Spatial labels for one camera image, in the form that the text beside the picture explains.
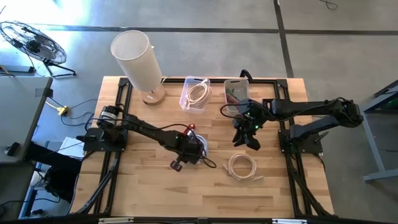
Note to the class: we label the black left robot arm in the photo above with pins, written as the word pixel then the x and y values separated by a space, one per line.
pixel 146 129

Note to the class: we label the white plastic bin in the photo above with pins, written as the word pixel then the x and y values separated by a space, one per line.
pixel 239 87

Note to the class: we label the white cylinder shade table lamp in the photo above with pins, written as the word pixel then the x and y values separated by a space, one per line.
pixel 136 59

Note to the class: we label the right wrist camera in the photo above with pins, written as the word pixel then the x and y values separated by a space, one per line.
pixel 248 107

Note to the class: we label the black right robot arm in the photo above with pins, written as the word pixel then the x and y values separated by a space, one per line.
pixel 311 107

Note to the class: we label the black chair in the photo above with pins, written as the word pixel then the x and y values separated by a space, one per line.
pixel 59 177

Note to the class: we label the black table-level camera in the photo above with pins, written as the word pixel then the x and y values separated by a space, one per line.
pixel 202 221

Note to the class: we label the black floor fan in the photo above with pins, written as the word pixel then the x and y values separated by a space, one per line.
pixel 34 43

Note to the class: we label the silver metal bracket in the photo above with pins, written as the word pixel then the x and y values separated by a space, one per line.
pixel 289 221
pixel 116 220

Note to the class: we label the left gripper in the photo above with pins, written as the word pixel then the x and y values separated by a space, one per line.
pixel 188 149

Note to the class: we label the grey metal table stand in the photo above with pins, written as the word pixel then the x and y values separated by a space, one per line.
pixel 373 140

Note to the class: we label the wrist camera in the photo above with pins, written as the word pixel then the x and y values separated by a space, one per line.
pixel 176 165
pixel 248 107

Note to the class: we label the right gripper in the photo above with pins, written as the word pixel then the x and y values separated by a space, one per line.
pixel 250 124

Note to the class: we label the small black desk device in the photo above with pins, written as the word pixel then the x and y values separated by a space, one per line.
pixel 13 148

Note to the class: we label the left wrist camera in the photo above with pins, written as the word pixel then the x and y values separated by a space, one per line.
pixel 176 165

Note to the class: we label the yellow plug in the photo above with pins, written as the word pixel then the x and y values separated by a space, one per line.
pixel 63 110

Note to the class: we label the clear plastic bin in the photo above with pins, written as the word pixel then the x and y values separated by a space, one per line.
pixel 186 107

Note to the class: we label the grey desk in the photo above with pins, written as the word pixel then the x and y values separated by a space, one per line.
pixel 18 115

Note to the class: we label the white papers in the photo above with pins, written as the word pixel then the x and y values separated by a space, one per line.
pixel 70 146

